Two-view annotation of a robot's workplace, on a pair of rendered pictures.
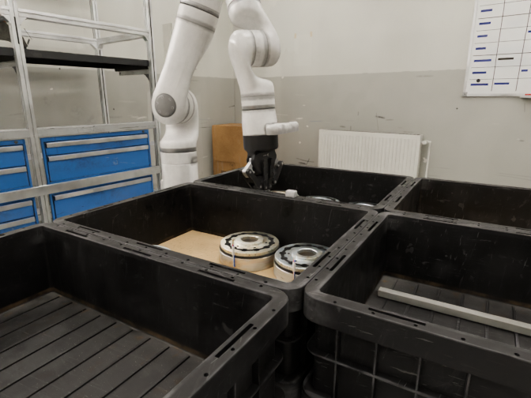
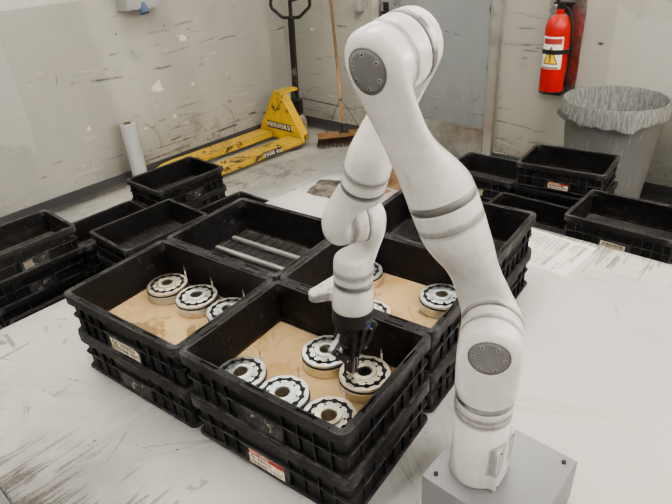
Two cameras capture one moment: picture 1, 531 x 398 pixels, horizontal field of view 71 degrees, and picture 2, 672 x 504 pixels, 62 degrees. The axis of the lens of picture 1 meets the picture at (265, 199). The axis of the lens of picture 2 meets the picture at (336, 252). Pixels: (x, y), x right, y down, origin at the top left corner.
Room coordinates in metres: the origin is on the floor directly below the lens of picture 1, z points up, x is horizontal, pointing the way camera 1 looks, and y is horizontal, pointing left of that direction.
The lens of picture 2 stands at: (1.62, 0.09, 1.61)
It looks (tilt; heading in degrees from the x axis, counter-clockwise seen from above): 30 degrees down; 187
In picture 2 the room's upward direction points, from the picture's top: 4 degrees counter-clockwise
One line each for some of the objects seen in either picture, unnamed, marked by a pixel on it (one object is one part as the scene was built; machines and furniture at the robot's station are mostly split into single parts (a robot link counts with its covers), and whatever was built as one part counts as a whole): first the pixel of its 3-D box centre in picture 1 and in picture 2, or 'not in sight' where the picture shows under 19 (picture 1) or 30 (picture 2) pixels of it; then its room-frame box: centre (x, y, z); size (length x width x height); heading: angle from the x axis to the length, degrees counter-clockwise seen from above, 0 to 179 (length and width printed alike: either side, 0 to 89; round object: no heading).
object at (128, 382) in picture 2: not in sight; (182, 343); (0.58, -0.43, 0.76); 0.40 x 0.30 x 0.12; 59
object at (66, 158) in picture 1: (106, 176); not in sight; (2.39, 1.05, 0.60); 0.72 x 0.03 x 0.56; 143
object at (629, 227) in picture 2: not in sight; (619, 263); (-0.40, 1.00, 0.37); 0.40 x 0.30 x 0.45; 53
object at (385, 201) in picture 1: (305, 184); (304, 348); (0.79, -0.09, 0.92); 0.40 x 0.30 x 0.02; 59
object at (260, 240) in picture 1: (250, 240); not in sight; (0.60, 0.03, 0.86); 0.05 x 0.05 x 0.01
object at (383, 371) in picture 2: not in sight; (364, 373); (0.79, 0.03, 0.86); 0.10 x 0.10 x 0.01
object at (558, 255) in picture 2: not in sight; (533, 245); (0.03, 0.53, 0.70); 0.33 x 0.23 x 0.01; 53
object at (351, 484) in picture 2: not in sight; (311, 407); (0.79, -0.09, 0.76); 0.40 x 0.30 x 0.12; 59
